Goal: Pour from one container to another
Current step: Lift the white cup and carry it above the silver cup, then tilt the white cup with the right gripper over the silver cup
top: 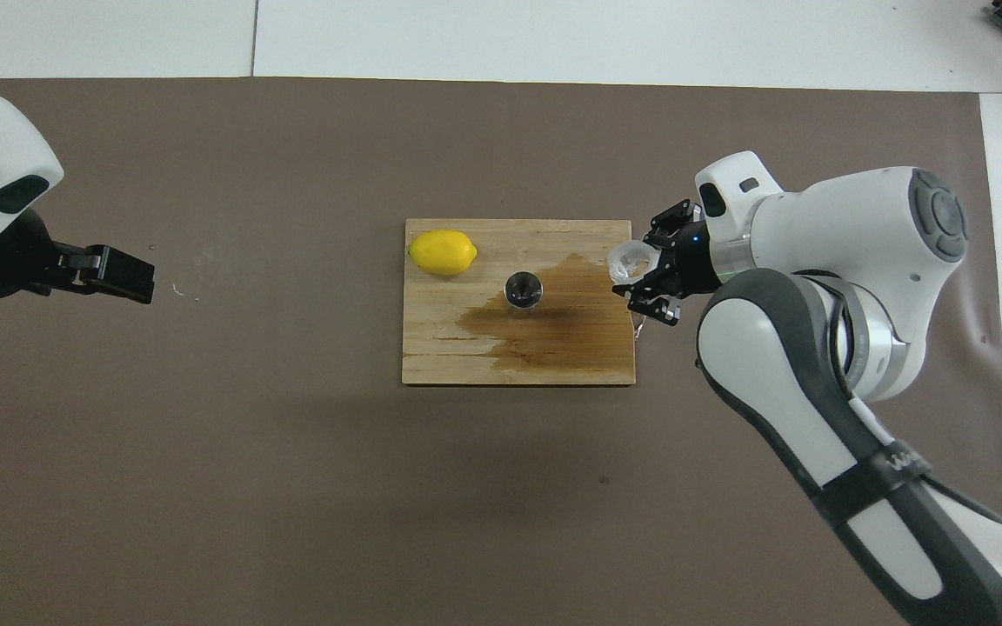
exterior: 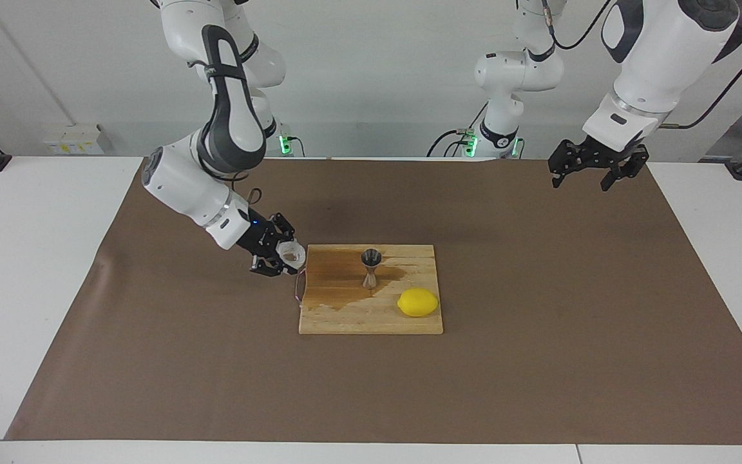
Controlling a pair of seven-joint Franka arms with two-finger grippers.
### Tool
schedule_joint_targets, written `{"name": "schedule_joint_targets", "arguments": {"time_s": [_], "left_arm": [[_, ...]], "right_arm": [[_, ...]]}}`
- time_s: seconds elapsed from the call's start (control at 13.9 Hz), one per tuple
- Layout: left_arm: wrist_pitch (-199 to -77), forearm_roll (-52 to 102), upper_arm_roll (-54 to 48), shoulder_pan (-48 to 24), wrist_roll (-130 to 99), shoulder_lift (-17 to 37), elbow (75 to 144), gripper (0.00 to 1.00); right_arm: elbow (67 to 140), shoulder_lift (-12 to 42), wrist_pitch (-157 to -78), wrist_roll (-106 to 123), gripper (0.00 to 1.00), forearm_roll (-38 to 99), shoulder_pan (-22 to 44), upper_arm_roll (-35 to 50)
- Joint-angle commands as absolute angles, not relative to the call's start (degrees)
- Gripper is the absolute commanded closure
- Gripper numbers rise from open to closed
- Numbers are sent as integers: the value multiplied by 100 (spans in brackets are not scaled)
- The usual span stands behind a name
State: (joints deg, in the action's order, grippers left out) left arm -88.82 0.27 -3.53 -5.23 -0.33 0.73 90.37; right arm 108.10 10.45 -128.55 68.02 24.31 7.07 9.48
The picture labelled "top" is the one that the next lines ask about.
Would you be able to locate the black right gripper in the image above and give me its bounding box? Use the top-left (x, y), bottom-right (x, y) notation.
top-left (612, 200), bottom-right (722, 327)

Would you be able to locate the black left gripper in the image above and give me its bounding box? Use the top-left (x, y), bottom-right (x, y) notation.
top-left (0, 209), bottom-right (156, 303)

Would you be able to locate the clear plastic cup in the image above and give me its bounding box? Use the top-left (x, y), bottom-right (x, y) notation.
top-left (607, 241), bottom-right (660, 283)

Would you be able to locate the steel cocktail jigger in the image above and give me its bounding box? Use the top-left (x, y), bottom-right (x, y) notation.
top-left (503, 270), bottom-right (544, 321)

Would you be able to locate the brown paper table mat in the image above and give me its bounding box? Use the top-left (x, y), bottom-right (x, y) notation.
top-left (0, 77), bottom-right (1002, 626)

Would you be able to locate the wooden cutting board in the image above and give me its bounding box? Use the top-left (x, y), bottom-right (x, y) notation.
top-left (402, 218), bottom-right (646, 387)

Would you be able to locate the yellow lemon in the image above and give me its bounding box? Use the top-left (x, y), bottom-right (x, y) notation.
top-left (408, 229), bottom-right (478, 277)

